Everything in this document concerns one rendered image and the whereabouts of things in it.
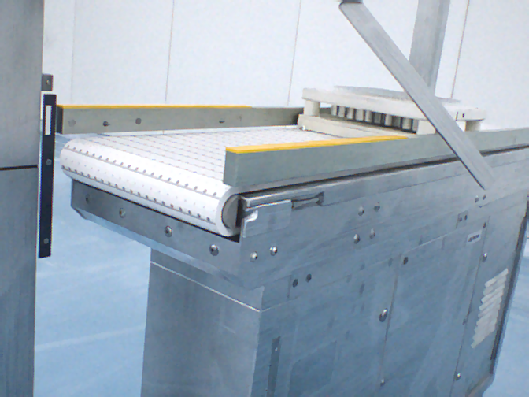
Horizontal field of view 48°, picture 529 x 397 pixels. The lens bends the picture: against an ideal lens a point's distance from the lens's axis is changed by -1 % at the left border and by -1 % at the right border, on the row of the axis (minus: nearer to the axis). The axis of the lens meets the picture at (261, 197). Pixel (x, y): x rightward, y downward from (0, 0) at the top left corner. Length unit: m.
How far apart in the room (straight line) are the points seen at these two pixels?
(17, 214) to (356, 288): 0.49
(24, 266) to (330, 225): 0.37
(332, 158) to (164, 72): 4.57
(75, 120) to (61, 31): 5.40
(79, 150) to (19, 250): 0.14
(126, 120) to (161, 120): 0.06
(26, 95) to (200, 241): 0.26
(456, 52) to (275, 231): 3.48
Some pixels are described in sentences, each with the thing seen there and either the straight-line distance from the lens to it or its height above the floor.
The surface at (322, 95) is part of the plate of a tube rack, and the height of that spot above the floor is 0.95.
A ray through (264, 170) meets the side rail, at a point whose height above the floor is 0.90.
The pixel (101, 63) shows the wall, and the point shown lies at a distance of 5.72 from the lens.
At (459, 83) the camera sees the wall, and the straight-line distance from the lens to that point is 4.01.
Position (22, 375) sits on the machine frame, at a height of 0.58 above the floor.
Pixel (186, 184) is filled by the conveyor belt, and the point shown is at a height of 0.88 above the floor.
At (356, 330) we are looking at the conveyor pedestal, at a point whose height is 0.61.
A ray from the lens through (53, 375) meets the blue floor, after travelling 1.97.
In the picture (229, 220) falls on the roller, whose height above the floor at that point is 0.86.
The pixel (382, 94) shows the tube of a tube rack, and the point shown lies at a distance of 1.02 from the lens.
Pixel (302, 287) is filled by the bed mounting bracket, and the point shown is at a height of 0.73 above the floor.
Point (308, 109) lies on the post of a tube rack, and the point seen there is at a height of 0.92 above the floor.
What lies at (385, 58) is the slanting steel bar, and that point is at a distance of 0.69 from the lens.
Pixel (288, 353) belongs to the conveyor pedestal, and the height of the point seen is 0.63.
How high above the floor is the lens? 1.01
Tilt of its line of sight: 14 degrees down
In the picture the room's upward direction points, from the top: 7 degrees clockwise
